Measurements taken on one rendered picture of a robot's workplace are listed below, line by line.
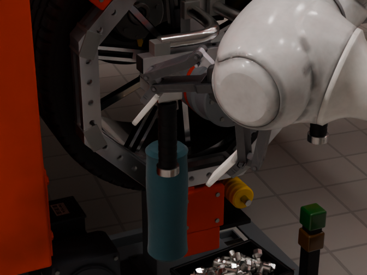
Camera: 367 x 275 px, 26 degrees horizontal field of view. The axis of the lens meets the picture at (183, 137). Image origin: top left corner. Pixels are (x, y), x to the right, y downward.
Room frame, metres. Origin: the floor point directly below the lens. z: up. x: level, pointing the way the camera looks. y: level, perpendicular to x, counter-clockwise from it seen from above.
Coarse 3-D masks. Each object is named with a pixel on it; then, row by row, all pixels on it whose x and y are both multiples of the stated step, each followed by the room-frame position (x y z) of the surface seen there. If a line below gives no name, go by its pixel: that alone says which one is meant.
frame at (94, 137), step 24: (120, 0) 1.53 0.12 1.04; (96, 24) 1.51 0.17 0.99; (72, 48) 1.53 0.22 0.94; (96, 48) 1.50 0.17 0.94; (72, 72) 1.54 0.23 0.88; (96, 72) 1.51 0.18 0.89; (96, 96) 1.51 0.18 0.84; (96, 120) 1.50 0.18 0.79; (96, 144) 1.50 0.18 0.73; (120, 144) 1.57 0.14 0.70; (120, 168) 1.52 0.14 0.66; (144, 168) 1.55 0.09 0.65; (192, 168) 1.61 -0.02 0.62; (216, 168) 1.62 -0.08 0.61
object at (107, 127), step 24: (168, 0) 1.69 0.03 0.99; (240, 0) 1.92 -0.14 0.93; (144, 24) 1.66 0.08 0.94; (168, 24) 1.70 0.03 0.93; (120, 48) 1.64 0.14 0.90; (144, 48) 1.67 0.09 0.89; (120, 96) 1.64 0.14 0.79; (144, 120) 1.66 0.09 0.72; (192, 120) 1.85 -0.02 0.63; (144, 144) 1.73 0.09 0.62; (192, 144) 1.74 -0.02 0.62; (216, 144) 1.72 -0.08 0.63
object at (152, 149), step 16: (160, 176) 1.44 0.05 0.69; (176, 176) 1.44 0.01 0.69; (160, 192) 1.44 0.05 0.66; (176, 192) 1.44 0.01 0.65; (160, 208) 1.44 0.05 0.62; (176, 208) 1.44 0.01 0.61; (160, 224) 1.44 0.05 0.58; (176, 224) 1.44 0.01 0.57; (160, 240) 1.44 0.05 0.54; (176, 240) 1.44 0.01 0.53; (160, 256) 1.44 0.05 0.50; (176, 256) 1.44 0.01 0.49
